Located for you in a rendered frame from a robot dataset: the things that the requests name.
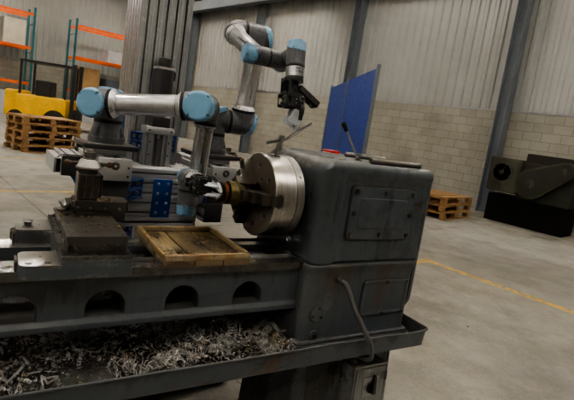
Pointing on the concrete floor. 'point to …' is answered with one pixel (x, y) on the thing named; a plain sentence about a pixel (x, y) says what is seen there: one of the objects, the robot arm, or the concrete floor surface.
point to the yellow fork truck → (45, 95)
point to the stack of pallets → (39, 132)
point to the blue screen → (351, 113)
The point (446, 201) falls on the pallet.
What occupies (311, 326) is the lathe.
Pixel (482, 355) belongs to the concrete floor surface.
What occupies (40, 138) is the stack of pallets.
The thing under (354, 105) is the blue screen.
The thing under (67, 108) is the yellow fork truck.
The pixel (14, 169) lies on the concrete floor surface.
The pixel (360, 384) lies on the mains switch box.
